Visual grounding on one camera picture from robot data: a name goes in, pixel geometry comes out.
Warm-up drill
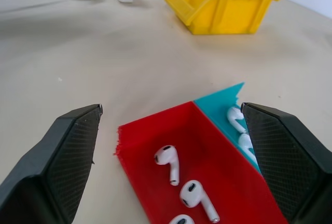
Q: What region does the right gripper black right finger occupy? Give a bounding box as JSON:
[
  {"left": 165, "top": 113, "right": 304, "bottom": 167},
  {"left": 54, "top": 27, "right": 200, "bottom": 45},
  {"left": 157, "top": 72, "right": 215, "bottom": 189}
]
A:
[{"left": 240, "top": 102, "right": 332, "bottom": 224}]

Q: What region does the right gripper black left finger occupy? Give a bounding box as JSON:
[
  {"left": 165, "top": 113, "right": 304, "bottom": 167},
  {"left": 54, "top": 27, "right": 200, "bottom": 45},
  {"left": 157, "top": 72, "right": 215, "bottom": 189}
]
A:
[{"left": 0, "top": 103, "right": 104, "bottom": 224}]

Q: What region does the yellow storage bin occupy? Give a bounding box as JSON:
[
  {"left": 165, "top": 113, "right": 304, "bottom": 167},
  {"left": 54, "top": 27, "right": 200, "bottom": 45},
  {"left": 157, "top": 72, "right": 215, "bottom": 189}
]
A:
[{"left": 163, "top": 0, "right": 283, "bottom": 36}]

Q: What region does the red plastic tray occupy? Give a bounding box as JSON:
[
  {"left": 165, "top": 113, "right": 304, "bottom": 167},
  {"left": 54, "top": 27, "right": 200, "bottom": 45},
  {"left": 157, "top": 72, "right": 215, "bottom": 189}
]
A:
[{"left": 112, "top": 101, "right": 289, "bottom": 224}]

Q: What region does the teal plastic tray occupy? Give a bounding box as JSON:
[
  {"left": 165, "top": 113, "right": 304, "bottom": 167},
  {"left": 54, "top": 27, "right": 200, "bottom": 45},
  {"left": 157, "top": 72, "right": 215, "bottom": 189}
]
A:
[{"left": 193, "top": 81, "right": 263, "bottom": 176}]

